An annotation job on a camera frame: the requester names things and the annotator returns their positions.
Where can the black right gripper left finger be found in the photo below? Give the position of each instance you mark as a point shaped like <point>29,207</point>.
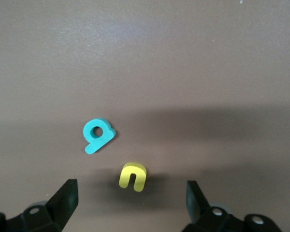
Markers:
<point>38,217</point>

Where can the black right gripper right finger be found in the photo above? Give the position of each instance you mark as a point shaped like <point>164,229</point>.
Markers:
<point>207,220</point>

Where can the teal letter b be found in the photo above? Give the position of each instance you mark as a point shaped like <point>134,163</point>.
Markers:
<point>104,139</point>

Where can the yellow letter u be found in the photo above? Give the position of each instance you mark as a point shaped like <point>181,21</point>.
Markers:
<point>133,170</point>

